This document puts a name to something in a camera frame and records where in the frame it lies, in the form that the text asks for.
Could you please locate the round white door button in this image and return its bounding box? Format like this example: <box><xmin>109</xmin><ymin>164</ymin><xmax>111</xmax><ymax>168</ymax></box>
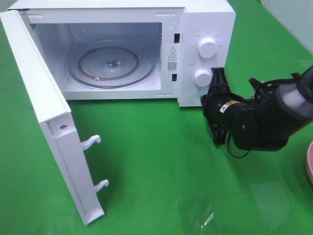
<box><xmin>191</xmin><ymin>92</ymin><xmax>205</xmax><ymax>105</ymax></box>

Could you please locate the glass microwave turntable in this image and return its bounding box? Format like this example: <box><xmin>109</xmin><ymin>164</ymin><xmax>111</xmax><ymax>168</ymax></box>
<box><xmin>67</xmin><ymin>40</ymin><xmax>160</xmax><ymax>89</ymax></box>

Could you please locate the white microwave door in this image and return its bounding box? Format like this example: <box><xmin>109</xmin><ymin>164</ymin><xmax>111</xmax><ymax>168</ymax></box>
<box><xmin>0</xmin><ymin>10</ymin><xmax>109</xmax><ymax>225</ymax></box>

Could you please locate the white microwave oven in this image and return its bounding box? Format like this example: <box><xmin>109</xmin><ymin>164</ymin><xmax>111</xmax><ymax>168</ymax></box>
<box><xmin>5</xmin><ymin>0</ymin><xmax>236</xmax><ymax>107</ymax></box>

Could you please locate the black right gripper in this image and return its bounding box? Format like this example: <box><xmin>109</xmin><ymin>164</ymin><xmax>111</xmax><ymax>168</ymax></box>
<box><xmin>201</xmin><ymin>67</ymin><xmax>257</xmax><ymax>145</ymax></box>

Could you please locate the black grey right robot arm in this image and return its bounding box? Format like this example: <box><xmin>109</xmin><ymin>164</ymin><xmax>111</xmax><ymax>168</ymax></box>
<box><xmin>201</xmin><ymin>67</ymin><xmax>313</xmax><ymax>151</ymax></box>

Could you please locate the white microwave knob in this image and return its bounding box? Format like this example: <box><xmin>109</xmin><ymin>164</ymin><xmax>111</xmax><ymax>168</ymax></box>
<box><xmin>198</xmin><ymin>37</ymin><xmax>217</xmax><ymax>59</ymax></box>
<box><xmin>194</xmin><ymin>69</ymin><xmax>212</xmax><ymax>87</ymax></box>

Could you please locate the upper white microwave knob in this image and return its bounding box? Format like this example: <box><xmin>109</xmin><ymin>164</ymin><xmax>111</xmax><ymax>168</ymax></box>
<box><xmin>198</xmin><ymin>37</ymin><xmax>217</xmax><ymax>59</ymax></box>

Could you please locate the lower white microwave knob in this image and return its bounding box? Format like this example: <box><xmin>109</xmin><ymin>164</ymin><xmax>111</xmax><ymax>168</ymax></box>
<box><xmin>194</xmin><ymin>69</ymin><xmax>212</xmax><ymax>87</ymax></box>

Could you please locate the pink round plate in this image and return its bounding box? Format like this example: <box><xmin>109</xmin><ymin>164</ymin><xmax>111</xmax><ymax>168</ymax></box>
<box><xmin>305</xmin><ymin>142</ymin><xmax>313</xmax><ymax>187</ymax></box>

